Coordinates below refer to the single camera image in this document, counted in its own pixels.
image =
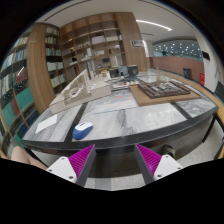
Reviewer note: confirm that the ceiling strip light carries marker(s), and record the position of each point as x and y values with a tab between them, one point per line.
155	24

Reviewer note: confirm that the black trash bin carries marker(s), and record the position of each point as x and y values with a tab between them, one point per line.
187	73

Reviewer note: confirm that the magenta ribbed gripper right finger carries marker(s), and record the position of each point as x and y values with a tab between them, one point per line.
154	166

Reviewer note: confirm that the brown architectural site model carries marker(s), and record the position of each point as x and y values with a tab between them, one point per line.
165	92

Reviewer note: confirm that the white architectural model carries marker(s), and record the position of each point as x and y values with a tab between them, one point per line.
80	90

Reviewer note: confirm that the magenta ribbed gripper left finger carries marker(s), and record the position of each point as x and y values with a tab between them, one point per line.
75	168

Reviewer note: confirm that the person's bare knee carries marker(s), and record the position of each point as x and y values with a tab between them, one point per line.
20	155

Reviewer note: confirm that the grey printed map sheet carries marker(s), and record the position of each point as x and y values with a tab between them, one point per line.
118	100

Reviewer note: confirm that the grey boxes on table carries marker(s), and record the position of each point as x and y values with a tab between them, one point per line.
127	72

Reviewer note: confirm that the left bookshelf with books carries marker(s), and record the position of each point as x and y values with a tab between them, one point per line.
30	77

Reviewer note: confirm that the wooden bookshelf wall unit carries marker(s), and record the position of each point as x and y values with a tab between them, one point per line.
102	42

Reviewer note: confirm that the blue and white computer mouse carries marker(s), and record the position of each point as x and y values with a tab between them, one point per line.
82	130

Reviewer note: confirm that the white paper sheet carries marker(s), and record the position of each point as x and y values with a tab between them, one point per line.
46	123

